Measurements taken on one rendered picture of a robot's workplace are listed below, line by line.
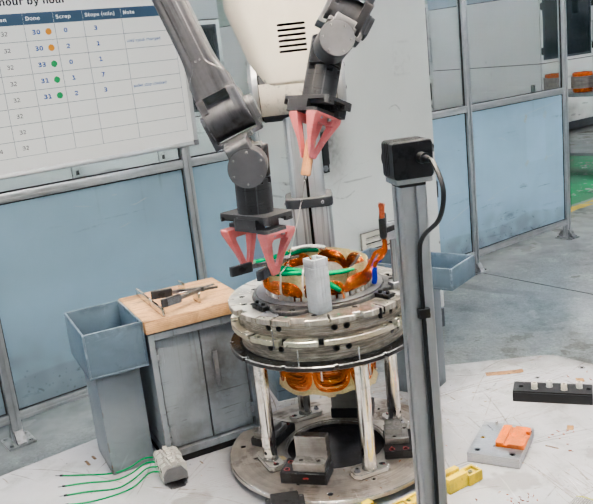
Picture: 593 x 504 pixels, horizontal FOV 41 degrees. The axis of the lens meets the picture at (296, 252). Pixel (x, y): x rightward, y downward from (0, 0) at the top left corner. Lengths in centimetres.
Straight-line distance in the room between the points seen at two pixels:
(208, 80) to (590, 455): 89
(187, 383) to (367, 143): 242
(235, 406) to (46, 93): 217
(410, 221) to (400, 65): 307
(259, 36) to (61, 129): 187
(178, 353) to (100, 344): 15
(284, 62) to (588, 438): 96
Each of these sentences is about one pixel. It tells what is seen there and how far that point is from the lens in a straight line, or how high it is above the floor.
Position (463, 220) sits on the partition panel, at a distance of 508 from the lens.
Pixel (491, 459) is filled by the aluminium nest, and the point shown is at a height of 79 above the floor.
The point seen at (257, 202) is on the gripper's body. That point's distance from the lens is 120.
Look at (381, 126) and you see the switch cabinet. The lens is 380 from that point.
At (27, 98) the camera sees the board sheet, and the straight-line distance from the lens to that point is 343.
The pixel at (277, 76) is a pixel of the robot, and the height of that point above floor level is 145.
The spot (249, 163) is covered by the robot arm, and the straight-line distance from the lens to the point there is 112.
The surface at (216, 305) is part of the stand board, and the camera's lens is 146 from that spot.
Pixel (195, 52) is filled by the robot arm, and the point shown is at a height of 151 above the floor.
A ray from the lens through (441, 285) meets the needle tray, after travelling 155.
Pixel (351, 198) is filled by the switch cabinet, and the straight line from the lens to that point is 370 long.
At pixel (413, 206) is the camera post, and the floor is 133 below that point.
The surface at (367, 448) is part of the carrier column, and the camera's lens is 135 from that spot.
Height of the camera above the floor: 150
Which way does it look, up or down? 14 degrees down
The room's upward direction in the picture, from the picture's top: 6 degrees counter-clockwise
